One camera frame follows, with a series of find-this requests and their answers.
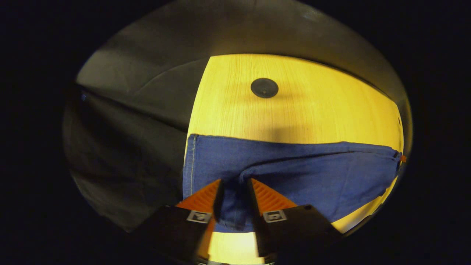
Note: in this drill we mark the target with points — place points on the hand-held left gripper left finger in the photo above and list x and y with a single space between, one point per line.
219 200

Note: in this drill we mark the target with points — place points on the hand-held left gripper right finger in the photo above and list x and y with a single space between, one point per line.
253 206

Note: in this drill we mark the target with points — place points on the blue jeans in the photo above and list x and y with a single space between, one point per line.
312 173

